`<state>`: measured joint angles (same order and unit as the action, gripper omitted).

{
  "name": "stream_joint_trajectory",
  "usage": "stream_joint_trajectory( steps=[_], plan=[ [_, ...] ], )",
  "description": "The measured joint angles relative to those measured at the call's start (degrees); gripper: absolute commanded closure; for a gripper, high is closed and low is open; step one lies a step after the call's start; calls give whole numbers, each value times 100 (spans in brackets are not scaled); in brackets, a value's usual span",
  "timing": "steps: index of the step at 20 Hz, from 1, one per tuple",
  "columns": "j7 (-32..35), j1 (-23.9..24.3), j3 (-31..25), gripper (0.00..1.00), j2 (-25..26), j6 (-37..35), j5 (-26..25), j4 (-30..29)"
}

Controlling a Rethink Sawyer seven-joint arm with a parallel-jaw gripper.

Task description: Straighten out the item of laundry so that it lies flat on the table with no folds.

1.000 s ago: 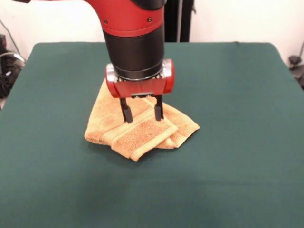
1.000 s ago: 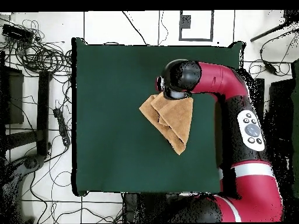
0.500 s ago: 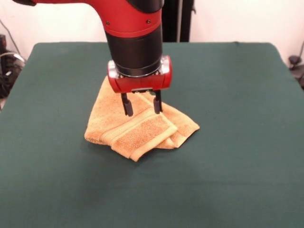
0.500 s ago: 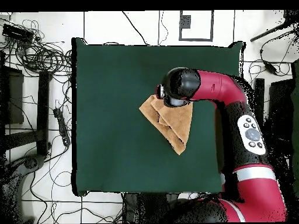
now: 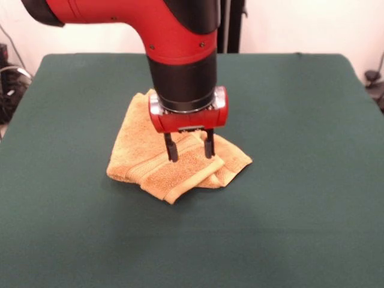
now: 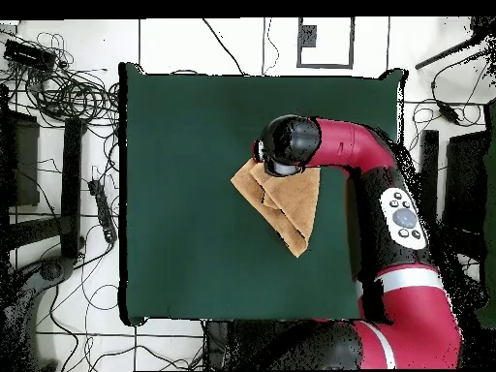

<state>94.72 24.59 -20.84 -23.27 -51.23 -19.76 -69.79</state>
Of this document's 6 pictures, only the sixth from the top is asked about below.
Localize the orange terry towel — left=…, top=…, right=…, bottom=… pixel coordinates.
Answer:
left=230, top=158, right=322, bottom=259

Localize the black flat box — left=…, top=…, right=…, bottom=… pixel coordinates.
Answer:
left=3, top=39, right=58, bottom=68

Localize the dark green tablecloth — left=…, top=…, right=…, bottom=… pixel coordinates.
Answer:
left=118, top=61, right=408, bottom=326

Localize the black power strip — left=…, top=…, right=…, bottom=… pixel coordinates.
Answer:
left=87, top=178, right=118, bottom=244

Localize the black power adapter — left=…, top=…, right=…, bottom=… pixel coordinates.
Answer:
left=438, top=102, right=462, bottom=125

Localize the black square panel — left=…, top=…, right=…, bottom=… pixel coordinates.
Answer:
left=0, top=109, right=41, bottom=207
left=443, top=130, right=490, bottom=234

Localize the black tripod leg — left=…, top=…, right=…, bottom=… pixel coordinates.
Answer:
left=414, top=16, right=496, bottom=72

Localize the green cloth strip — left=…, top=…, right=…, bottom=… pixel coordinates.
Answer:
left=474, top=99, right=496, bottom=330

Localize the black stand base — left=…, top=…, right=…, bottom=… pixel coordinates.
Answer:
left=0, top=255, right=76, bottom=372

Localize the black diagonal cable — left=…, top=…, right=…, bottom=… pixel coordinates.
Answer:
left=201, top=17, right=246, bottom=76

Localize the grey square frame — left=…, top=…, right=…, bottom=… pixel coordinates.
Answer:
left=296, top=16, right=357, bottom=71

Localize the black cable tangle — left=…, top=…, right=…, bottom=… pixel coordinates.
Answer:
left=5, top=31, right=120, bottom=126
left=402, top=99, right=486, bottom=272

